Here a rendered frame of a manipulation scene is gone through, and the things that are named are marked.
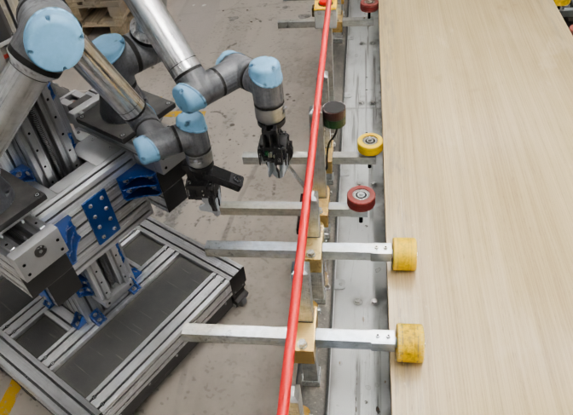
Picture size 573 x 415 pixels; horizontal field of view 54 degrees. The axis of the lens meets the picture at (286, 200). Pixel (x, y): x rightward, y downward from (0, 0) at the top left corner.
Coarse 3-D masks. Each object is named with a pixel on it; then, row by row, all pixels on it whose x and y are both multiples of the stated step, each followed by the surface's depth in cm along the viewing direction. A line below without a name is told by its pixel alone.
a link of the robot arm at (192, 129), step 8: (184, 112) 148; (200, 112) 149; (176, 120) 147; (184, 120) 146; (192, 120) 145; (200, 120) 146; (176, 128) 147; (184, 128) 146; (192, 128) 146; (200, 128) 147; (184, 136) 147; (192, 136) 147; (200, 136) 148; (208, 136) 152; (184, 144) 147; (192, 144) 149; (200, 144) 150; (208, 144) 152; (184, 152) 153; (192, 152) 151; (200, 152) 151; (208, 152) 153
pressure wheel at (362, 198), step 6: (360, 186) 162; (366, 186) 162; (348, 192) 161; (354, 192) 161; (360, 192) 160; (366, 192) 161; (372, 192) 160; (348, 198) 159; (354, 198) 159; (360, 198) 159; (366, 198) 159; (372, 198) 158; (348, 204) 161; (354, 204) 158; (360, 204) 157; (366, 204) 157; (372, 204) 159; (354, 210) 160; (360, 210) 159; (366, 210) 159; (360, 222) 167
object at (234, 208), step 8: (224, 208) 167; (232, 208) 167; (240, 208) 167; (248, 208) 166; (256, 208) 166; (264, 208) 166; (272, 208) 166; (280, 208) 165; (288, 208) 165; (296, 208) 165; (328, 208) 164; (336, 208) 163; (344, 208) 163; (352, 216) 164; (360, 216) 164
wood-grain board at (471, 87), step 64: (384, 0) 251; (448, 0) 245; (512, 0) 240; (384, 64) 211; (448, 64) 208; (512, 64) 204; (384, 128) 183; (448, 128) 180; (512, 128) 177; (448, 192) 159; (512, 192) 156; (448, 256) 142; (512, 256) 140; (448, 320) 128; (512, 320) 127; (448, 384) 117; (512, 384) 116
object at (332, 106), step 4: (328, 104) 147; (332, 104) 147; (336, 104) 146; (340, 104) 146; (324, 108) 145; (328, 108) 145; (332, 108) 145; (336, 108) 145; (340, 108) 145; (332, 112) 144; (336, 112) 144; (324, 128) 150; (324, 132) 150; (336, 132) 151; (332, 140) 153; (328, 144) 154; (328, 148) 156
